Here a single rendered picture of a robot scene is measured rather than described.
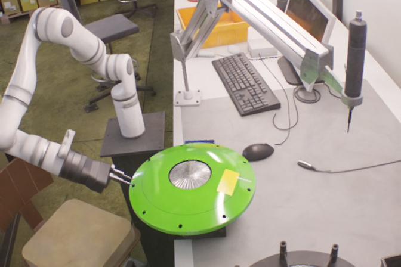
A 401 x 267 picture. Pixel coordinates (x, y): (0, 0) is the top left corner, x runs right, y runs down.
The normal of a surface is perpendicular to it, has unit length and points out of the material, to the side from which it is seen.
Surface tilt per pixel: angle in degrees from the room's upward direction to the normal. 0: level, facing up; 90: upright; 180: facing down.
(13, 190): 90
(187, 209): 17
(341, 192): 0
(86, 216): 0
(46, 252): 0
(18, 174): 90
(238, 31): 94
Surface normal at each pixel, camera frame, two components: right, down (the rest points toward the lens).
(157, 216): -0.32, -0.54
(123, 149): -0.11, -0.82
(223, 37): 0.19, 0.60
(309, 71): -0.83, 0.39
